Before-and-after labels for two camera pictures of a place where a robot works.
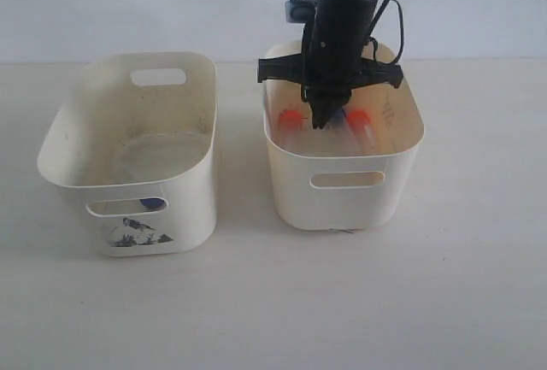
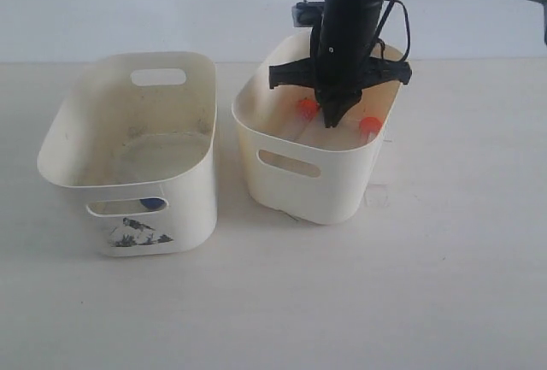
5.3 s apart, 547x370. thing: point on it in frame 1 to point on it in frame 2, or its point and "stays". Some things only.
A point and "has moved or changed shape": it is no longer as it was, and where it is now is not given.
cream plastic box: [141, 129] stays
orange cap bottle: [290, 127] has moved or changed shape
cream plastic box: [357, 173] has moved or changed shape
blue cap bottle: [152, 203] stays
